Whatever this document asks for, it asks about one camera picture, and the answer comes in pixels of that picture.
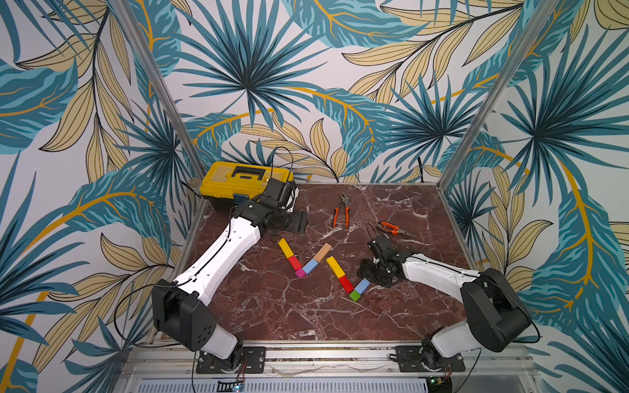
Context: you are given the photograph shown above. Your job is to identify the light blue block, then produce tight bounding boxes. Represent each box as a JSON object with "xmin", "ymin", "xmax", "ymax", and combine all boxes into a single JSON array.
[
  {"xmin": 355, "ymin": 278, "xmax": 370, "ymax": 295},
  {"xmin": 302, "ymin": 259, "xmax": 319, "ymax": 275}
]

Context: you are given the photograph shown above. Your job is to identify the red block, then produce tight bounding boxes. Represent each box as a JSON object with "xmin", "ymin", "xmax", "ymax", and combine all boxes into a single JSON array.
[
  {"xmin": 288, "ymin": 255, "xmax": 302, "ymax": 271},
  {"xmin": 338, "ymin": 275, "xmax": 355, "ymax": 294}
]

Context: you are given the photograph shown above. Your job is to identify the yellow short block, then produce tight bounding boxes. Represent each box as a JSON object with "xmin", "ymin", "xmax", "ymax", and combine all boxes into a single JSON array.
[{"xmin": 278, "ymin": 238, "xmax": 294, "ymax": 259}]

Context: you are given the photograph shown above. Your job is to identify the yellow long block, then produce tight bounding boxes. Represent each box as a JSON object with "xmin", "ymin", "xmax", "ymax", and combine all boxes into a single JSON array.
[{"xmin": 326, "ymin": 256, "xmax": 346, "ymax": 279}]

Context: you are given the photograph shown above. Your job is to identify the natural wood block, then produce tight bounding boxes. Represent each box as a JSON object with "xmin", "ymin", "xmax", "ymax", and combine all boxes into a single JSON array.
[{"xmin": 313, "ymin": 243, "xmax": 332, "ymax": 263}]

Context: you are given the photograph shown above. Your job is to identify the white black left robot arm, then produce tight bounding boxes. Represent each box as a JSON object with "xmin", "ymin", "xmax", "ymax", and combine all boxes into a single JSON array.
[{"xmin": 152, "ymin": 178, "xmax": 308, "ymax": 370}]

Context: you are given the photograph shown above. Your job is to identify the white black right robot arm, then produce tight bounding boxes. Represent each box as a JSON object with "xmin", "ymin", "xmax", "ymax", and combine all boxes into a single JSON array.
[{"xmin": 359, "ymin": 235, "xmax": 532, "ymax": 371}]

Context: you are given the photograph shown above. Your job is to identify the orange needle nose pliers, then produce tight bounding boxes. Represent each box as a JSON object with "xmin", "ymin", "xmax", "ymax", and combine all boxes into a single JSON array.
[{"xmin": 377, "ymin": 221, "xmax": 414, "ymax": 237}]

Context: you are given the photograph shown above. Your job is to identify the yellow black toolbox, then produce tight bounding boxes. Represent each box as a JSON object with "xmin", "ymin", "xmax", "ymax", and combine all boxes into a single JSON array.
[{"xmin": 200, "ymin": 161, "xmax": 294, "ymax": 211}]

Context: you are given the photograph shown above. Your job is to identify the orange groove joint pliers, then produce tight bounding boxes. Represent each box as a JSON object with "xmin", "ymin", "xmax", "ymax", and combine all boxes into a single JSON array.
[{"xmin": 332, "ymin": 194, "xmax": 351, "ymax": 228}]

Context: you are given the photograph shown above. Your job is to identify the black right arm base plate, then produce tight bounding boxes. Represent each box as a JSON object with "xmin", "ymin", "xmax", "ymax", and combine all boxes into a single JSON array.
[{"xmin": 388, "ymin": 346, "xmax": 466, "ymax": 373}]

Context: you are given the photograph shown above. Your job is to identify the aluminium front rail frame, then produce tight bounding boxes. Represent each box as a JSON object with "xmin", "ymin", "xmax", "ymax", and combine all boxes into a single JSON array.
[{"xmin": 114, "ymin": 341, "xmax": 544, "ymax": 392}]

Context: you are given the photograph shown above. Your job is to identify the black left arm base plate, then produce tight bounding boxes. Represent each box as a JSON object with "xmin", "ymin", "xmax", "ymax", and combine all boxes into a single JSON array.
[{"xmin": 196, "ymin": 346, "xmax": 266, "ymax": 375}]

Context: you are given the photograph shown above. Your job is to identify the silver left corner post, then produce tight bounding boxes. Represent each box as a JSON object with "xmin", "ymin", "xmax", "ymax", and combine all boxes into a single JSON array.
[{"xmin": 110, "ymin": 0, "xmax": 206, "ymax": 179}]

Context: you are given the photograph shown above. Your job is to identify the silver aluminium corner post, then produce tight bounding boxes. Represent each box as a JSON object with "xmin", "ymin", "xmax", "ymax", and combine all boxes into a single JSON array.
[{"xmin": 437, "ymin": 0, "xmax": 559, "ymax": 193}]

